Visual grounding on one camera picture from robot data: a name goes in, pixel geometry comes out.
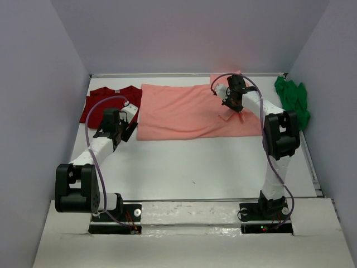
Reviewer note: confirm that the white foam block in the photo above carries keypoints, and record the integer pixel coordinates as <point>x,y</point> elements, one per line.
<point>196,213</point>

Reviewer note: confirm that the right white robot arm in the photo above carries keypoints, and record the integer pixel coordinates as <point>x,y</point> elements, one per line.
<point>280,138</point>

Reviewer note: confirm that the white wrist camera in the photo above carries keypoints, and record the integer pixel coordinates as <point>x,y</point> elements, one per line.
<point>128,112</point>
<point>222,91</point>

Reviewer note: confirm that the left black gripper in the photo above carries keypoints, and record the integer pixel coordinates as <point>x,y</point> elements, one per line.
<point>128,130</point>

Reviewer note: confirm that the aluminium rear table rail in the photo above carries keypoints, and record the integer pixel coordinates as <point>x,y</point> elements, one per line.
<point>171,75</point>

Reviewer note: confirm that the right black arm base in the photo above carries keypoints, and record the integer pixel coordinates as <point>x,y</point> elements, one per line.
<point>259,216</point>

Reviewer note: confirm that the folded red t-shirt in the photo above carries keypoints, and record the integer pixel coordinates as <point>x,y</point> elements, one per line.
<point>131,93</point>

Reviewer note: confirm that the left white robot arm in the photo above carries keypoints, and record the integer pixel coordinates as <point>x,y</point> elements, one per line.
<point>79,185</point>

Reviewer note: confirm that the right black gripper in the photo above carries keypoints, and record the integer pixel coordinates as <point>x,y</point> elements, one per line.
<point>238,109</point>

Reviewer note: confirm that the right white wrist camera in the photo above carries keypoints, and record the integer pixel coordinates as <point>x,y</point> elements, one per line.
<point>222,91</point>

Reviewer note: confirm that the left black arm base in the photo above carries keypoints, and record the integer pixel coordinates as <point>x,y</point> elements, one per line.
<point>124,220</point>

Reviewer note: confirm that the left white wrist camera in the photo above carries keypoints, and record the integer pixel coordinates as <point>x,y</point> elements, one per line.
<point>128,112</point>

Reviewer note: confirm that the crumpled green t-shirt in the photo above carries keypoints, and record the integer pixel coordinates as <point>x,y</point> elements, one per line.
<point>293,97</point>

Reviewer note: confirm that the pink polo shirt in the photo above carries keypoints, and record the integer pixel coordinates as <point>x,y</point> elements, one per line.
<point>186,113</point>

